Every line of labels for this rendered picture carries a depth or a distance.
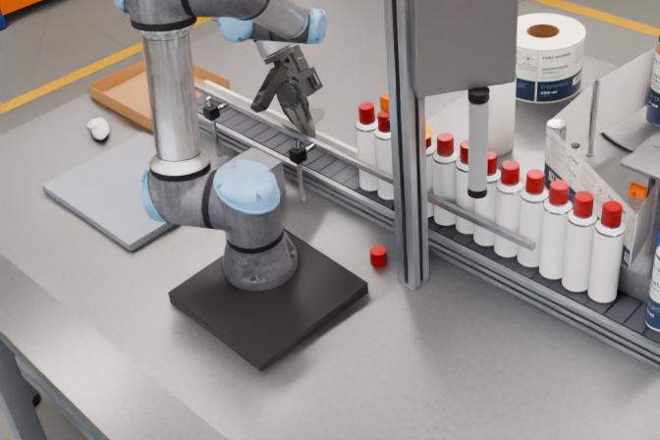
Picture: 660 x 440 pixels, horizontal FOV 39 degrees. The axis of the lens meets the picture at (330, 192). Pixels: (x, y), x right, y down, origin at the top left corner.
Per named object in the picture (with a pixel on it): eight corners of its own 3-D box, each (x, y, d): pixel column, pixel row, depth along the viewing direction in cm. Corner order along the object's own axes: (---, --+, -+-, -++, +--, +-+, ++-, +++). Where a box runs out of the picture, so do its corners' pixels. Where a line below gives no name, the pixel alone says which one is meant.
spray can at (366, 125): (388, 186, 203) (383, 105, 191) (369, 195, 200) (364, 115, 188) (373, 176, 206) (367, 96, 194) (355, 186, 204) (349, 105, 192)
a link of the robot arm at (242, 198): (273, 252, 175) (264, 198, 166) (207, 244, 179) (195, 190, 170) (292, 212, 184) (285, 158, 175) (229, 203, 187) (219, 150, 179)
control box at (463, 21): (516, 82, 154) (521, -26, 143) (416, 99, 152) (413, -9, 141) (496, 56, 162) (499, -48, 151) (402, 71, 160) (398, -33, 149)
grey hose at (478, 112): (491, 192, 165) (494, 88, 153) (479, 200, 163) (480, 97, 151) (475, 185, 167) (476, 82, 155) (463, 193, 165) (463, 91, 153)
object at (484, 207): (504, 239, 185) (508, 153, 173) (488, 251, 182) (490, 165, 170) (483, 228, 188) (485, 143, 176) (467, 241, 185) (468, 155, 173)
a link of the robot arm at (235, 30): (264, 9, 190) (282, 1, 200) (214, 6, 193) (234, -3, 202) (265, 47, 193) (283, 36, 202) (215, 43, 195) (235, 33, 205)
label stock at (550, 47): (596, 80, 233) (602, 27, 224) (548, 112, 222) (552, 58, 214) (531, 57, 245) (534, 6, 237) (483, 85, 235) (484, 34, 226)
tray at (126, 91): (231, 92, 253) (229, 80, 251) (154, 133, 239) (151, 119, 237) (165, 62, 271) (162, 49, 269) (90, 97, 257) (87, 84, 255)
